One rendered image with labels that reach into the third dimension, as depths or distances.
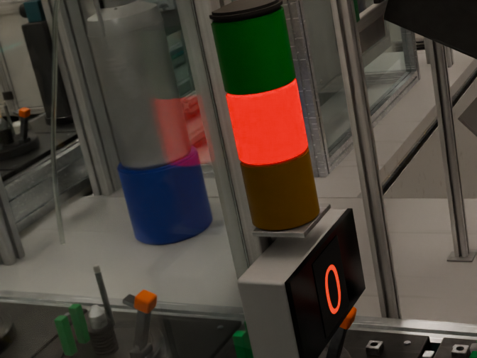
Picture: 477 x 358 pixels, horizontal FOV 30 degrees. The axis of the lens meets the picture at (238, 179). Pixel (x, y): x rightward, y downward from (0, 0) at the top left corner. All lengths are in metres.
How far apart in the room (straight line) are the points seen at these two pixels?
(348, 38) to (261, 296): 0.45
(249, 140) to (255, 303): 0.11
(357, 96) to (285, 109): 0.42
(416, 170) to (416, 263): 0.66
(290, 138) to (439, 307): 0.74
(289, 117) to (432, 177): 1.61
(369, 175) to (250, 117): 0.46
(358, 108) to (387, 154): 0.91
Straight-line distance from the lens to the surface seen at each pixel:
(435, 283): 1.38
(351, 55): 1.00
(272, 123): 0.60
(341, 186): 1.79
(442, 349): 1.01
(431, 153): 2.19
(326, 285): 0.65
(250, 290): 0.61
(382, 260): 1.09
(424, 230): 1.55
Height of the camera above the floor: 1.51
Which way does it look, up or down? 19 degrees down
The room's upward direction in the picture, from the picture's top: 12 degrees counter-clockwise
